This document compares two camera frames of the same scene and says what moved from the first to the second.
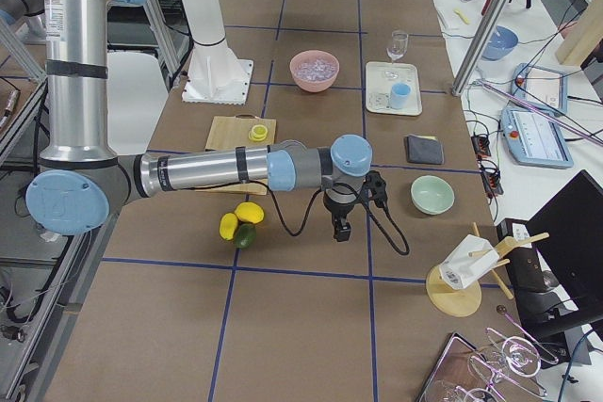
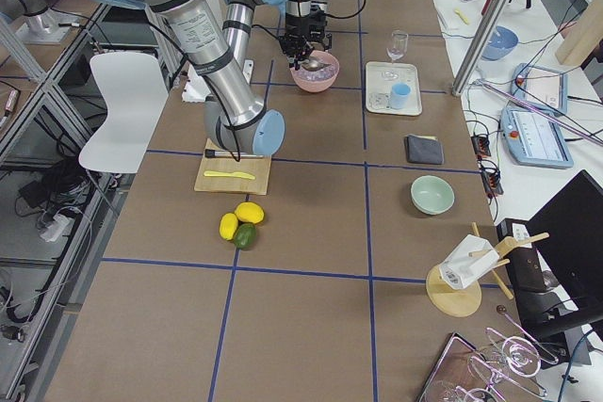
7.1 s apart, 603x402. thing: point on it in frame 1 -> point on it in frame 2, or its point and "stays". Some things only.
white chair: (137, 92) stays
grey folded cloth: (423, 149) stays
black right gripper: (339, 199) -> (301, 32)
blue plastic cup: (399, 95) stays
